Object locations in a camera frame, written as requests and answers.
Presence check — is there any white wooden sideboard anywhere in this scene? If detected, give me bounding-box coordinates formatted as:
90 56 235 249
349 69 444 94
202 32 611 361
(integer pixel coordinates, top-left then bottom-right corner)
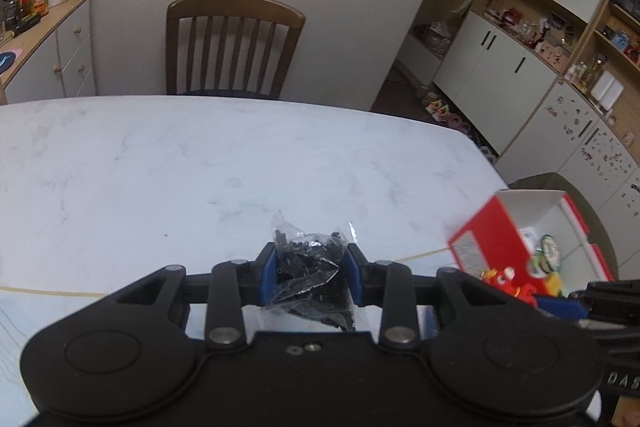
1 0 98 105

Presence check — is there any pair of children's shoes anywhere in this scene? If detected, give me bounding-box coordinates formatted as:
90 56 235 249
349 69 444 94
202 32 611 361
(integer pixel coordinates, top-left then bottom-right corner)
422 92 466 132

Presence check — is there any bag of black screws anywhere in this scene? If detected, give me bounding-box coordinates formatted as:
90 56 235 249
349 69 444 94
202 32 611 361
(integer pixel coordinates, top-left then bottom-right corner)
266 212 357 332

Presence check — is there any green haired cartoon badge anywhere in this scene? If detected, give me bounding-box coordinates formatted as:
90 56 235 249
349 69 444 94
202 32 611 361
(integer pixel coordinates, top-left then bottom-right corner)
527 234 562 279

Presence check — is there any white wall cabinet unit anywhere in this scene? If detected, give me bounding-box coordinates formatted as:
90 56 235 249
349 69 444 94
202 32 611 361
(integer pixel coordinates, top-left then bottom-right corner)
395 0 639 279

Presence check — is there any brown wooden chair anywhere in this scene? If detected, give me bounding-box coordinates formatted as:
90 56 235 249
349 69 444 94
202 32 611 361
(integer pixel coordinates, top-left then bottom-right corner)
165 0 306 100

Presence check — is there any red and white cardboard box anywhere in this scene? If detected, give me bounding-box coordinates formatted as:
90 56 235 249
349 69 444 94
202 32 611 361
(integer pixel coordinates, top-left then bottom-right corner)
448 190 611 297

